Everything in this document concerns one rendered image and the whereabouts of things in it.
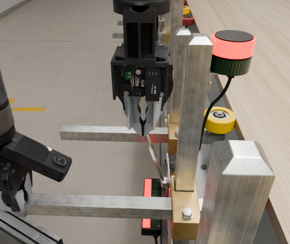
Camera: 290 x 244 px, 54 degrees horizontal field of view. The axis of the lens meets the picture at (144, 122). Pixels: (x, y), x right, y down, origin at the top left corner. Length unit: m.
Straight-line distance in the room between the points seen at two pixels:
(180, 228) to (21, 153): 0.30
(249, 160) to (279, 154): 0.46
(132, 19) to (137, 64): 0.05
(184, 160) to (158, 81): 0.20
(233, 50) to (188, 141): 0.17
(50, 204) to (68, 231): 1.04
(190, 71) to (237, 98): 0.43
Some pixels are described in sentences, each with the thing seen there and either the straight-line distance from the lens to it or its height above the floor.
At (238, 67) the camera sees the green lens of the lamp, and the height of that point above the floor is 1.13.
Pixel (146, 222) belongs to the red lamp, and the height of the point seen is 0.70.
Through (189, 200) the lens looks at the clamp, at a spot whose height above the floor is 0.87.
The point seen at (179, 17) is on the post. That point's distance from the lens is 0.92.
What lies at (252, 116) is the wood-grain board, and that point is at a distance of 0.76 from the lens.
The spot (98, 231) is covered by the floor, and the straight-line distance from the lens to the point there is 1.59.
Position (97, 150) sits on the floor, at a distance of 2.05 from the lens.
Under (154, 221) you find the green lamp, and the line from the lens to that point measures 0.73.
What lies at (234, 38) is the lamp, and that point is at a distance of 0.42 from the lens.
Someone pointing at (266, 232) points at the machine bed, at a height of 0.72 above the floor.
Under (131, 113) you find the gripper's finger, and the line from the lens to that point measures 0.43.
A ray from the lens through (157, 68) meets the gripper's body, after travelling 0.35.
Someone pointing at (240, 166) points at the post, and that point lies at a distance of 0.19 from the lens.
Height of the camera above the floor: 1.29
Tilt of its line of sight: 34 degrees down
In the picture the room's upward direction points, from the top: straight up
